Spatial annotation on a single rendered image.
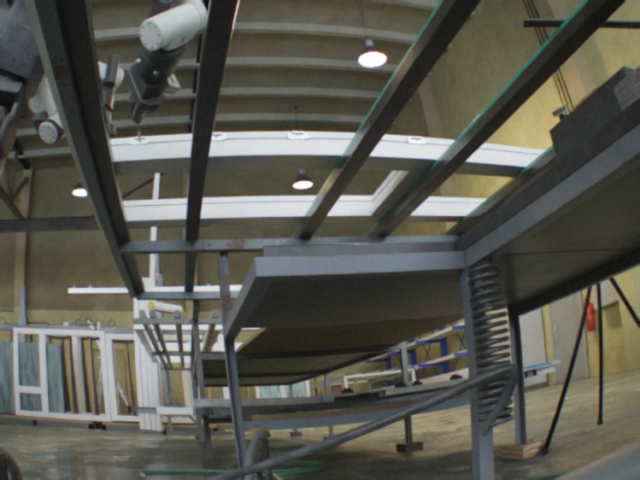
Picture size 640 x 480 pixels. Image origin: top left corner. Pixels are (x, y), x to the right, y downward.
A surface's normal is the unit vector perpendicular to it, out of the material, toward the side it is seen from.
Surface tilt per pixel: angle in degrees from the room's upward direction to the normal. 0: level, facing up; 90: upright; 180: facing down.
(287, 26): 90
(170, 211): 90
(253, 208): 90
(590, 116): 90
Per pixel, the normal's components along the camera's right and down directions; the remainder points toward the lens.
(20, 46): 0.58, -0.01
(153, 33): -0.54, 0.54
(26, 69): 0.45, 0.35
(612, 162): -0.97, 0.02
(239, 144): 0.22, -0.29
